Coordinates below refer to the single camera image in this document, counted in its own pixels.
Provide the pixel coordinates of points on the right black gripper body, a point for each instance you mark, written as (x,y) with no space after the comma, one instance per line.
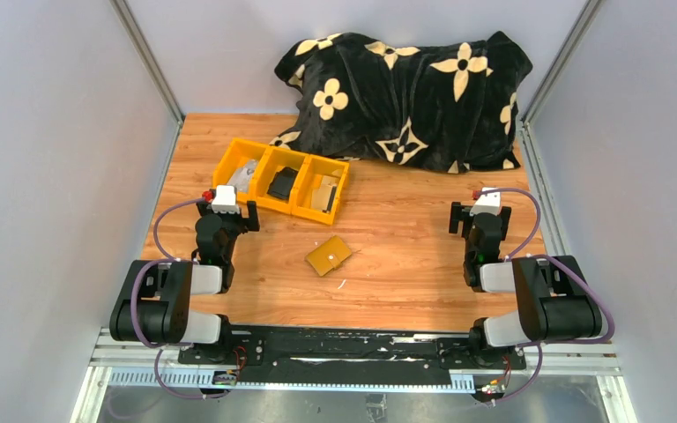
(458,217)

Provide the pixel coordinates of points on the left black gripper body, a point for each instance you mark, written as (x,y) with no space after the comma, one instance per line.
(250,216)

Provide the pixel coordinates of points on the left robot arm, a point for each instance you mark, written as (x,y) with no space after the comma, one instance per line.
(153,306)

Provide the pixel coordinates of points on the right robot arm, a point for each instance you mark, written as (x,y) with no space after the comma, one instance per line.
(553,301)

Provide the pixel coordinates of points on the black cards in bin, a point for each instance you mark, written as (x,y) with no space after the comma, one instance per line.
(282,183)

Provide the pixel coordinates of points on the yellow three-compartment bin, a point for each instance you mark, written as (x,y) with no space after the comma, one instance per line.
(303,185)

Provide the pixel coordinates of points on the black floral blanket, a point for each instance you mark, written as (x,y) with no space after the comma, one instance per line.
(448,109)

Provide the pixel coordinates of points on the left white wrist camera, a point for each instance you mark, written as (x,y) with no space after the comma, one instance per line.
(225,200)

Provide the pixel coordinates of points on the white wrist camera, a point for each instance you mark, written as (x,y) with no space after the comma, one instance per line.
(487,200)
(225,200)

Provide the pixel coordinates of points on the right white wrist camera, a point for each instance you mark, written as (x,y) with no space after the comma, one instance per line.
(487,200)

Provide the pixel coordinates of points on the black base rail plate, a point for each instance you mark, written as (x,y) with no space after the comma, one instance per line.
(353,357)

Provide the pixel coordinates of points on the aluminium frame post left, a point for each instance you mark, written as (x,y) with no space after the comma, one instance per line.
(141,45)

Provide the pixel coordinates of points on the aluminium frame post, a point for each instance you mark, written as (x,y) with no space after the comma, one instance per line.
(141,45)
(576,33)

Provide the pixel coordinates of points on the aluminium frame post right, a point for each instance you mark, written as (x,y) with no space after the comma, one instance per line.
(576,33)

